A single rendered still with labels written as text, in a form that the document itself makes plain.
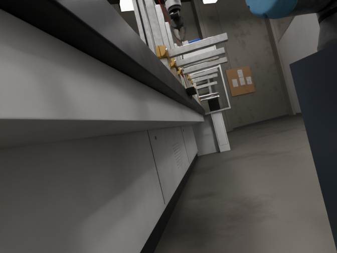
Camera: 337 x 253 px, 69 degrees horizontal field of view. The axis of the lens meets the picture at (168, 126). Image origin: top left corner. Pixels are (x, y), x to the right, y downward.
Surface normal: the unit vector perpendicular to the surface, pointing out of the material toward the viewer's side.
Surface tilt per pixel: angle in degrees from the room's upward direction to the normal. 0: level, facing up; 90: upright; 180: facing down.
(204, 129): 90
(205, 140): 90
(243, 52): 90
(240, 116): 90
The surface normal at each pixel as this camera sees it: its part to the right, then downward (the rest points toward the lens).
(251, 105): 0.26, -0.08
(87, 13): 0.96, -0.23
